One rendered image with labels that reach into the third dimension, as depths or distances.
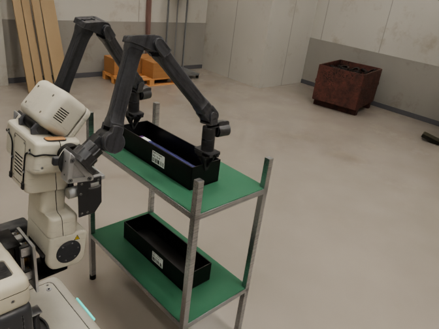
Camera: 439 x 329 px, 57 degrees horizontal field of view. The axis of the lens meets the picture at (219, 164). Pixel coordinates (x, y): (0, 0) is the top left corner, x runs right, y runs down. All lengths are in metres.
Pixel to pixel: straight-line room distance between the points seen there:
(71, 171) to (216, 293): 1.06
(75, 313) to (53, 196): 0.70
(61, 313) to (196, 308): 0.64
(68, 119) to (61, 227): 0.44
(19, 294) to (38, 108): 0.64
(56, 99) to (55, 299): 1.10
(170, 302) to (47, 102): 1.11
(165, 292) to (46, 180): 0.88
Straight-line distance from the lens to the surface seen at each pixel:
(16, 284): 1.59
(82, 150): 1.47
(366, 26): 7.96
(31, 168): 1.56
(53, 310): 2.22
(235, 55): 8.02
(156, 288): 2.18
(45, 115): 1.54
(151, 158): 1.97
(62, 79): 1.84
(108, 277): 2.78
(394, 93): 7.75
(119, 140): 1.49
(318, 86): 7.06
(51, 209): 1.73
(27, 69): 6.36
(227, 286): 2.24
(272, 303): 2.72
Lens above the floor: 1.82
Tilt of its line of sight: 25 degrees down
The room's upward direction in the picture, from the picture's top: 7 degrees clockwise
